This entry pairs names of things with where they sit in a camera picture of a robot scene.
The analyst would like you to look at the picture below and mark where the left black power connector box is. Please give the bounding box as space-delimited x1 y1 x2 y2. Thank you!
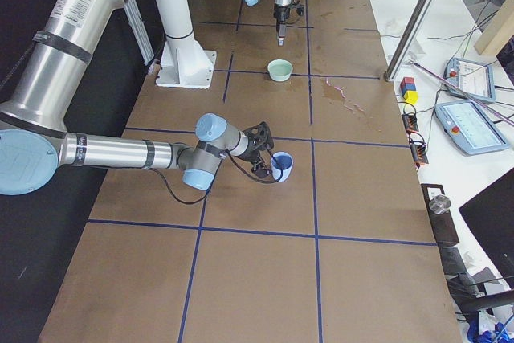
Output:
402 114 418 133

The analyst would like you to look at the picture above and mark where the red wooden block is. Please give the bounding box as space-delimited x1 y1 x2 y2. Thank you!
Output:
401 77 415 88

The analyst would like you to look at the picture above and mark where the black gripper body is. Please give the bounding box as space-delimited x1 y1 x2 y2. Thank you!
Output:
240 121 274 164
273 4 290 25

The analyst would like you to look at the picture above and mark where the yellow wooden block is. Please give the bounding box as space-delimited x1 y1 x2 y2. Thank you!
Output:
403 90 418 104

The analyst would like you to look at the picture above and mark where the near blue teach pendant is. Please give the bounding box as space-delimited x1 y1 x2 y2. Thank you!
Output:
434 100 510 156

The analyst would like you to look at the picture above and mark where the blue teach pendant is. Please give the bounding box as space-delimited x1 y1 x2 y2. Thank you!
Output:
434 100 510 156
444 58 496 103

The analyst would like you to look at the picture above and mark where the blue-grey plastic cup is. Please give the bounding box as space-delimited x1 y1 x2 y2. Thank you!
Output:
274 152 294 182

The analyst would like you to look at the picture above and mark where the blue wooden block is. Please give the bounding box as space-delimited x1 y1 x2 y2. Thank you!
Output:
400 83 417 96

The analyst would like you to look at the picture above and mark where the wooden board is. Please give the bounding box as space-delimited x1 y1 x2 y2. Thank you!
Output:
475 0 514 56

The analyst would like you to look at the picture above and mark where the black monitor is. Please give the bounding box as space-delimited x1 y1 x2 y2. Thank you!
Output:
459 170 513 288

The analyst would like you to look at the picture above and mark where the reacher grabber stick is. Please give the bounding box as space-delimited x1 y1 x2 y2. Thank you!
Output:
409 60 514 127

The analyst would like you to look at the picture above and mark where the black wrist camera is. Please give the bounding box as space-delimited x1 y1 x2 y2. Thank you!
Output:
251 161 271 178
290 2 304 17

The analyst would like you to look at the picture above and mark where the black power connector box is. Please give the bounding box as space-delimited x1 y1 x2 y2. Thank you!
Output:
402 114 418 133
409 140 429 166

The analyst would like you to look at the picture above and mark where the light green bowl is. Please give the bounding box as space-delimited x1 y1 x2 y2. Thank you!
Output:
267 59 293 82

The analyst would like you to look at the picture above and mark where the brown paper table cover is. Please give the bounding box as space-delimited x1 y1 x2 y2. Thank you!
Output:
38 0 463 343

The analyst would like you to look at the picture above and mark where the right black power connector box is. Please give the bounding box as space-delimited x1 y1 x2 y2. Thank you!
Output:
409 140 429 166

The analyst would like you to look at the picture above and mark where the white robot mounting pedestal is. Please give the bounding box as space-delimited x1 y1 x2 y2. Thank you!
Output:
156 0 217 89

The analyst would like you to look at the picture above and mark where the silver metal cylinder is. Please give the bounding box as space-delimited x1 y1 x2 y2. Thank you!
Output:
428 194 451 214

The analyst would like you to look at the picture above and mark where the aluminium frame post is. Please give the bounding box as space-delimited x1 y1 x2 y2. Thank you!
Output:
384 0 434 81

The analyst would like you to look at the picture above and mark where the black flat box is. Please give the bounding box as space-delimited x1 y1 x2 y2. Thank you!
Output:
421 183 459 247

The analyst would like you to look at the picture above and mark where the far blue teach pendant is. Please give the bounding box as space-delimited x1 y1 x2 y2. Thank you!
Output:
444 58 496 103

